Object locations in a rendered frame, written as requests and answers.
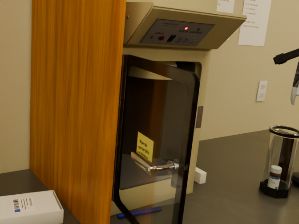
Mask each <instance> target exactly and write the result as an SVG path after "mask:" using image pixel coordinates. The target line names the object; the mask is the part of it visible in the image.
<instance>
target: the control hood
mask: <svg viewBox="0 0 299 224"><path fill-rule="evenodd" d="M156 19H165V20H177V21H185V22H194V23H203V24H215V26H214V27H213V28H212V29H211V30H210V31H209V33H208V34H207V35H206V36H205V37H204V38H203V39H202V40H201V41H200V43H199V44H198V45H197V46H183V45H165V44H141V43H140V41H141V40H142V38H143V37H144V36H145V34H146V33H147V32H148V30H149V29H150V28H151V26H152V25H153V23H154V22H155V20H156ZM246 19H247V16H246V15H240V14H233V13H227V12H218V11H211V10H205V9H198V8H189V7H183V6H176V5H169V4H161V3H154V2H126V12H125V29H124V41H123V44H124V45H136V46H155V47H174V48H201V49H218V48H219V47H220V46H221V45H222V44H223V43H224V42H225V41H226V40H227V39H228V38H229V37H230V36H231V35H232V34H233V33H234V32H235V31H236V30H237V29H238V28H239V27H240V26H241V25H242V24H243V23H244V22H245V21H246Z"/></svg>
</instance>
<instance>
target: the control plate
mask: <svg viewBox="0 0 299 224"><path fill-rule="evenodd" d="M214 26H215V24H203V23H194V22H185V21H177V20H165V19H156V20H155V22H154V23H153V25H152V26H151V28H150V29H149V30H148V32H147V33H146V34H145V36H144V37H143V38H142V40H141V41H140V43H141V44H165V45H183V46H197V45H198V44H199V43H200V41H201V40H202V39H203V38H204V37H205V36H206V35H207V34H208V33H209V31H210V30H211V29H212V28H213V27H214ZM185 27H188V29H187V30H185V29H184V28H185ZM198 28H200V30H199V31H197V29H198ZM171 35H175V36H176V37H175V38H174V39H173V40H172V42H167V40H168V39H169V38H170V36H171ZM151 36H154V38H152V39H150V37H151ZM161 36H164V39H163V40H159V37H161ZM180 37H181V38H182V40H179V38H180ZM186 38H189V39H188V41H187V40H186ZM194 38H195V41H192V39H194Z"/></svg>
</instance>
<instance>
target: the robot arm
mask: <svg viewBox="0 0 299 224"><path fill-rule="evenodd" d="M296 57H299V48H298V49H296V50H293V51H290V52H287V53H285V54H284V53H280V54H278V55H276V57H274V58H273V60H274V63H275V64H284V63H286V62H287V61H288V60H291V59H293V58H296ZM296 96H299V62H298V65H297V69H296V73H295V77H294V82H293V85H292V91H291V97H290V100H291V104H292V105H294V103H295V99H296Z"/></svg>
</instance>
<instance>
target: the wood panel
mask: <svg viewBox="0 0 299 224"><path fill-rule="evenodd" d="M125 12H126V0H32V40H31V100H30V161H29V169H30V170H31V171H32V172H33V173H34V174H35V175H36V176H37V177H38V178H39V180H40V181H41V182H42V183H43V184H44V185H45V186H46V187H47V188H48V189H49V190H54V192H55V194H56V196H57V198H58V200H59V201H60V202H61V203H62V204H63V205H64V206H65V207H66V208H67V209H68V210H69V211H70V212H71V213H72V215H73V216H74V217H75V218H76V219H77V220H78V221H79V222H80V223H81V224H110V214H111V202H112V189H113V172H114V160H115V148H116V136H117V119H118V106H119V95H120V82H121V65H122V53H123V41H124V29H125Z"/></svg>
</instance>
